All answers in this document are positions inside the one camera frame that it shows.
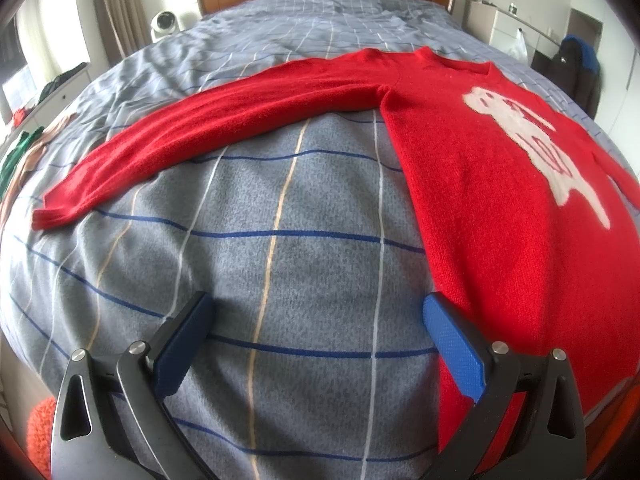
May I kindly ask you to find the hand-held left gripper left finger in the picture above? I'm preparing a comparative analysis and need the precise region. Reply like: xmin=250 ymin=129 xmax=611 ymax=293
xmin=50 ymin=290 xmax=222 ymax=480

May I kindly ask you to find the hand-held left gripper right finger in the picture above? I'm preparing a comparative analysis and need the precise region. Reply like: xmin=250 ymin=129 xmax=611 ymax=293
xmin=421 ymin=291 xmax=589 ymax=480

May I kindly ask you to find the red knit sweater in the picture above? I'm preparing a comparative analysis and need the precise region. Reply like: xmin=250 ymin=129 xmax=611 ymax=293
xmin=31 ymin=46 xmax=640 ymax=453

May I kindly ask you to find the dark clothes pile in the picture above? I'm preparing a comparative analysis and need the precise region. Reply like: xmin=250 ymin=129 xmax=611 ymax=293
xmin=39 ymin=62 xmax=90 ymax=102

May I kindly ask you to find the grey plaid bed blanket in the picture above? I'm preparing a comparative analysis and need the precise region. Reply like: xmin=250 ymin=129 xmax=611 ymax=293
xmin=0 ymin=0 xmax=640 ymax=480

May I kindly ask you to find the orange fuzzy cloth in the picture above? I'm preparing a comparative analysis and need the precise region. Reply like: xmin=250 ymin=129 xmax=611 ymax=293
xmin=26 ymin=396 xmax=57 ymax=480

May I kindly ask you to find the green cloth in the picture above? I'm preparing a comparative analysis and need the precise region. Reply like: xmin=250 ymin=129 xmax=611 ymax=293
xmin=0 ymin=130 xmax=46 ymax=197

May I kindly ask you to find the white dresser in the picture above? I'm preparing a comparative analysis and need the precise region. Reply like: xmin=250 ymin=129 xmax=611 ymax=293
xmin=0 ymin=62 xmax=92 ymax=133

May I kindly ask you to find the black and blue jacket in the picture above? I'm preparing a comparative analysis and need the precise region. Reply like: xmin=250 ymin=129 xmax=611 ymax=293
xmin=546 ymin=35 xmax=604 ymax=119

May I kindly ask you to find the white box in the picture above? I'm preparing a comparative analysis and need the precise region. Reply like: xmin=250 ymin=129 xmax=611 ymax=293
xmin=2 ymin=67 xmax=37 ymax=112

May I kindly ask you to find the white plastic bag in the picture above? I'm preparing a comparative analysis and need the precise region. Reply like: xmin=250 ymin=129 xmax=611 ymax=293
xmin=507 ymin=29 xmax=531 ymax=64

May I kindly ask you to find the white round fan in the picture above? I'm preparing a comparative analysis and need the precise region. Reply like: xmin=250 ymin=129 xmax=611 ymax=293
xmin=150 ymin=10 xmax=176 ymax=42

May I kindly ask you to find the grey nightstand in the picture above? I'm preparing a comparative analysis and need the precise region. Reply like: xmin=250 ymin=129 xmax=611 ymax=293
xmin=462 ymin=0 xmax=527 ymax=57

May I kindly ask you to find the beige curtain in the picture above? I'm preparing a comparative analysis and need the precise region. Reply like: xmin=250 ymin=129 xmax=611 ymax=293
xmin=97 ymin=0 xmax=152 ymax=62

